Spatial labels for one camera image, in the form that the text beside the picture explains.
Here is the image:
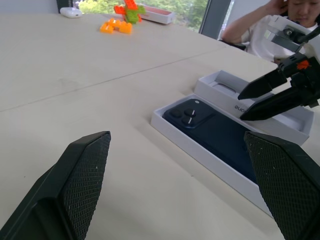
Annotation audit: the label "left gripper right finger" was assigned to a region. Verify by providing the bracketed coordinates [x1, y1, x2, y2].
[243, 130, 320, 240]

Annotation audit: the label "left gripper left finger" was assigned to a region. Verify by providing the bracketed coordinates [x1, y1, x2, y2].
[0, 130, 112, 240]

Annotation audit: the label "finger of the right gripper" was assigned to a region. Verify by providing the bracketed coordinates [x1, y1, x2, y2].
[237, 68, 288, 101]
[239, 86, 305, 123]

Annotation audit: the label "dark blue smartphone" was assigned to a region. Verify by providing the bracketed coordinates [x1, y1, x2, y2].
[161, 97, 259, 185]

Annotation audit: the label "white phone box base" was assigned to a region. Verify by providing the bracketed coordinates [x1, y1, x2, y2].
[150, 93, 275, 219]

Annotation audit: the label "white phone box lid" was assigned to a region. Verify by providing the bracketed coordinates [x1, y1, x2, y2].
[193, 69, 315, 147]

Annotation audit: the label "orange printed phone box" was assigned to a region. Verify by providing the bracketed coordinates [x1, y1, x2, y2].
[135, 3, 176, 25]

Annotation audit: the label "person in white shirt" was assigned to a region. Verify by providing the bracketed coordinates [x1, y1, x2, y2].
[220, 0, 320, 64]

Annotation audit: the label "green toy brick piece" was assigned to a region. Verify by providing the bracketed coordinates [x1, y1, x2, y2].
[124, 5, 147, 25]

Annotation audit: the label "orange and green toy blocks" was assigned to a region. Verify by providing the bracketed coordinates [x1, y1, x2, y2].
[113, 0, 144, 24]

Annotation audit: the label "yellow toy brick block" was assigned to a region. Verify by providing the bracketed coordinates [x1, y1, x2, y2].
[99, 17, 134, 35]

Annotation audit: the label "white earbuds case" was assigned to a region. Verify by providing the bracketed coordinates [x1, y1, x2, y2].
[59, 6, 84, 19]

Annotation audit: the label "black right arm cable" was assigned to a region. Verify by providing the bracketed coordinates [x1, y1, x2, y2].
[296, 24, 320, 45]

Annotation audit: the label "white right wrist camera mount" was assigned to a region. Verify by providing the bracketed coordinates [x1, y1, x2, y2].
[264, 14, 320, 67]

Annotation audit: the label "grey window frame post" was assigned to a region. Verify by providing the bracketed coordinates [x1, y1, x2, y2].
[198, 0, 232, 41]

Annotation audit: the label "black window frame post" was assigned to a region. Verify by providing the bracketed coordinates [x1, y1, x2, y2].
[55, 0, 74, 14]

